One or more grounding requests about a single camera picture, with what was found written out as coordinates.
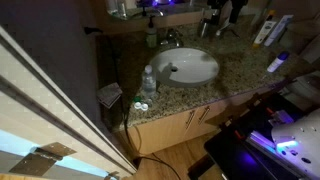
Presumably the black robot cart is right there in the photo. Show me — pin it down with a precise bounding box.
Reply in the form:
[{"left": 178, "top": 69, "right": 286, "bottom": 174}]
[{"left": 188, "top": 76, "right": 320, "bottom": 180}]

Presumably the wooden vanity cabinet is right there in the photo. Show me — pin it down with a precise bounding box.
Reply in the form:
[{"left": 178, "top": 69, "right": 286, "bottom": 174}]
[{"left": 114, "top": 84, "right": 288, "bottom": 158}]

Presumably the white oval sink basin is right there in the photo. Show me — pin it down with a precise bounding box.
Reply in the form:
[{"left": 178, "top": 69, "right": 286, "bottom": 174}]
[{"left": 149, "top": 47, "right": 220, "bottom": 88}]

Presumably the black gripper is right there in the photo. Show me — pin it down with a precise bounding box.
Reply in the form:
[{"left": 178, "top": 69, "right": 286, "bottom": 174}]
[{"left": 206, "top": 0, "right": 249, "bottom": 26}]

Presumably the metal door hinge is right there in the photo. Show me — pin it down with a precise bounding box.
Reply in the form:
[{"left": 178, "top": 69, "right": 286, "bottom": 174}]
[
  {"left": 8, "top": 142, "right": 77, "bottom": 177},
  {"left": 104, "top": 170, "right": 122, "bottom": 180}
]

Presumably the clear plastic water bottle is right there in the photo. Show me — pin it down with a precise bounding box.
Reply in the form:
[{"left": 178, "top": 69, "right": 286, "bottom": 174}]
[{"left": 141, "top": 64, "right": 158, "bottom": 99}]

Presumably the white door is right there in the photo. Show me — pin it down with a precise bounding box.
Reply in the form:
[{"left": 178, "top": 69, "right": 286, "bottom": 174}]
[{"left": 0, "top": 26, "right": 138, "bottom": 178}]

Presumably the black power cable with plug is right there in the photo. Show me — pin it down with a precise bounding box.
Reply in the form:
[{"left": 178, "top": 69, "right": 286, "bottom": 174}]
[{"left": 83, "top": 26, "right": 183, "bottom": 180}]

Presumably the white toilet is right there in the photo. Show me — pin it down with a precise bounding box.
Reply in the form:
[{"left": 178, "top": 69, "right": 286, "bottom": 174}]
[{"left": 279, "top": 20, "right": 320, "bottom": 112}]

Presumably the small white can blue cap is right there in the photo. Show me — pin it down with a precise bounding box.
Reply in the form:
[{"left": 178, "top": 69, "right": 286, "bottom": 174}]
[{"left": 266, "top": 51, "right": 290, "bottom": 74}]

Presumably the chrome faucet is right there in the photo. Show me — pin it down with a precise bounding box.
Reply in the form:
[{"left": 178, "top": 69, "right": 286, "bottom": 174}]
[{"left": 159, "top": 28, "right": 184, "bottom": 48}]

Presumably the silver metal cup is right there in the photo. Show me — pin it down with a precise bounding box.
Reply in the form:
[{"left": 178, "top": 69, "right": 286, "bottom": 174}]
[{"left": 197, "top": 18, "right": 211, "bottom": 38}]

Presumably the tall white blue lotion tube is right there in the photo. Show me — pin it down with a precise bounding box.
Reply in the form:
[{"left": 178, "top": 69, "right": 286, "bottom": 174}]
[{"left": 263, "top": 14, "right": 294, "bottom": 47}]

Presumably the dark toothpaste tube white cap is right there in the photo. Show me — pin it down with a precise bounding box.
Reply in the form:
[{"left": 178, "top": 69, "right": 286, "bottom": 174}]
[{"left": 214, "top": 16, "right": 242, "bottom": 38}]

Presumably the soap pump dispenser bottle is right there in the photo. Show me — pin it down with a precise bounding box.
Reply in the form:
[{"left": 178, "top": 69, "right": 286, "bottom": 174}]
[{"left": 145, "top": 15, "right": 158, "bottom": 49}]

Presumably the metal cabinet bar handle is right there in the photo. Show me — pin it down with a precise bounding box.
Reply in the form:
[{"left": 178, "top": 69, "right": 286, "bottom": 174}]
[
  {"left": 185, "top": 109, "right": 197, "bottom": 131},
  {"left": 198, "top": 105, "right": 212, "bottom": 126}
]

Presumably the white contact lens case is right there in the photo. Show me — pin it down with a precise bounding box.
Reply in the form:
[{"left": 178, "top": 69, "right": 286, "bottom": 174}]
[{"left": 133, "top": 101, "right": 150, "bottom": 112}]

